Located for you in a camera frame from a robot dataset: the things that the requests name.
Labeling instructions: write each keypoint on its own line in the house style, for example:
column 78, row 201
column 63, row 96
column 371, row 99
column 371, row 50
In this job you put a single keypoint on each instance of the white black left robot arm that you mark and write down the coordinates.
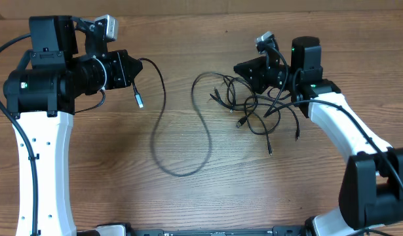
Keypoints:
column 69, row 58

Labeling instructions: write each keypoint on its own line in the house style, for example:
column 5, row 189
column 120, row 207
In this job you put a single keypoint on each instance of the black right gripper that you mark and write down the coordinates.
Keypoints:
column 255, row 78

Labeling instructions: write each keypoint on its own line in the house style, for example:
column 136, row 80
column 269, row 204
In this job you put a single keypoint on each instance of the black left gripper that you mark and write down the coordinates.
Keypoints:
column 120, row 59

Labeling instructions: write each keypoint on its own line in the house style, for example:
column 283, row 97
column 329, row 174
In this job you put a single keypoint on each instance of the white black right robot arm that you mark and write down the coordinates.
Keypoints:
column 371, row 193

